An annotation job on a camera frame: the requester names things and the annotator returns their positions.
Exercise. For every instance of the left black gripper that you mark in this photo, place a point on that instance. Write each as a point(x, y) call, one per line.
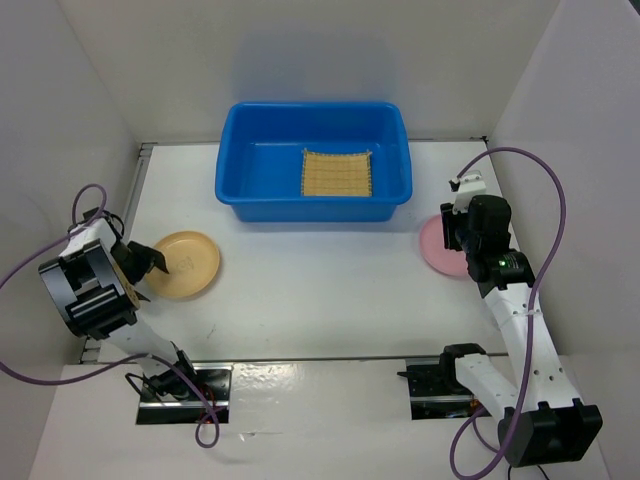
point(149, 254)

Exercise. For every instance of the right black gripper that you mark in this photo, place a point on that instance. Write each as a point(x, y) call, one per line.
point(449, 219)

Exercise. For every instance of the woven bamboo mat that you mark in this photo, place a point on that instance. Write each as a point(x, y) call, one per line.
point(336, 175)

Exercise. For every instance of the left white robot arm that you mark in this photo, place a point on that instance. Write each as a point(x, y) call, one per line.
point(92, 284)

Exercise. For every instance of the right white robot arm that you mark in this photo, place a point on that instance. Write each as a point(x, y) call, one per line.
point(541, 418)

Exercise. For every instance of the blue plastic bin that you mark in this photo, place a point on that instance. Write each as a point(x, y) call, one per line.
point(266, 148)

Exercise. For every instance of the pink plastic plate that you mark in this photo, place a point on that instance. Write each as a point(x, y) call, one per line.
point(431, 244)

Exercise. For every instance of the orange plastic plate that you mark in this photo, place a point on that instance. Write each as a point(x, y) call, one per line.
point(192, 260)

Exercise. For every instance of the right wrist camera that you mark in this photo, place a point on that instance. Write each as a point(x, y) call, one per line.
point(465, 188)

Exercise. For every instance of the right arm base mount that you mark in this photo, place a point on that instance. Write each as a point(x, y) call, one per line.
point(430, 396)

